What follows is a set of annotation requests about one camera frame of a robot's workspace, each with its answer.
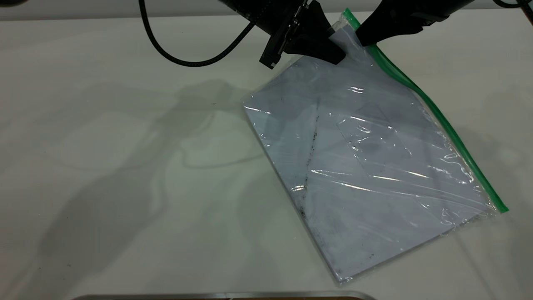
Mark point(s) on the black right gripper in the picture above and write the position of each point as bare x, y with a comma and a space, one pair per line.
437, 8

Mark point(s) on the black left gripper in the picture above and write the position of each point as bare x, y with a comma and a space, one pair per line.
266, 12

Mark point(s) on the transparent zip bag green zipper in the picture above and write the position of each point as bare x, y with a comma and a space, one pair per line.
374, 166

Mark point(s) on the silver metal rim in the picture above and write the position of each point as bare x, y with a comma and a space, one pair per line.
225, 295

